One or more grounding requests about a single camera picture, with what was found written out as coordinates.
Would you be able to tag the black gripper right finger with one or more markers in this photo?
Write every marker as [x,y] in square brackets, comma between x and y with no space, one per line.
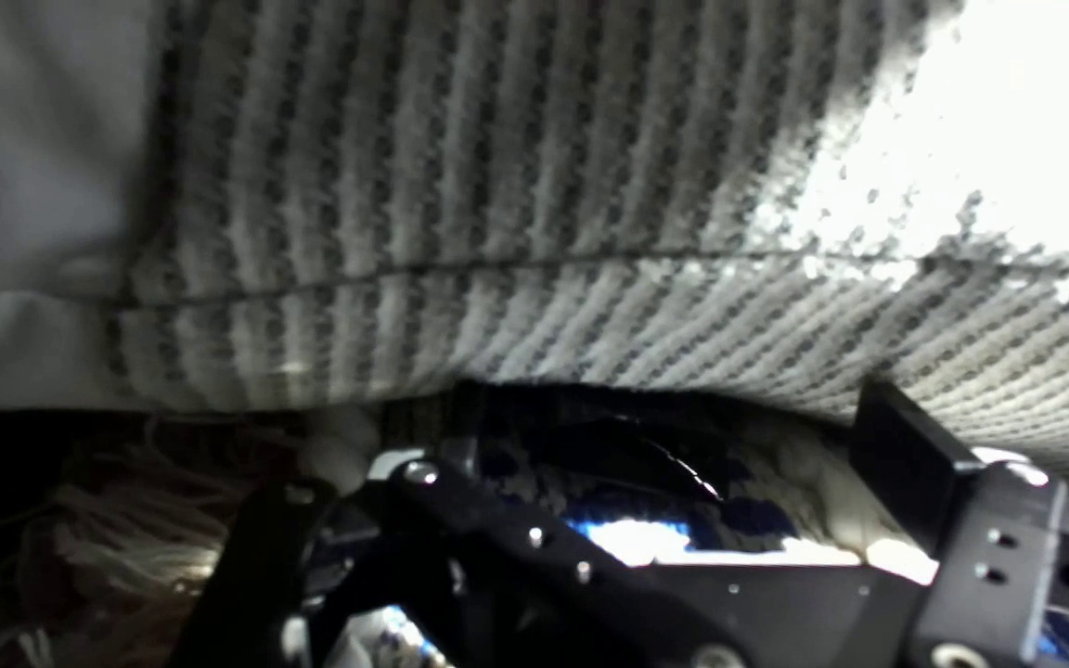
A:
[909,458]

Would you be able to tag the white blue fringed pillow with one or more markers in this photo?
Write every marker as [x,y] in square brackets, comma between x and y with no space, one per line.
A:
[128,544]

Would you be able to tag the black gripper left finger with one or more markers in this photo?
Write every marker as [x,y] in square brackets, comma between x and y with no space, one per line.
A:
[467,427]

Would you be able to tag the grey white striped pillow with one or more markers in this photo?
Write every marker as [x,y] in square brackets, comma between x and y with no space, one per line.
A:
[499,188]

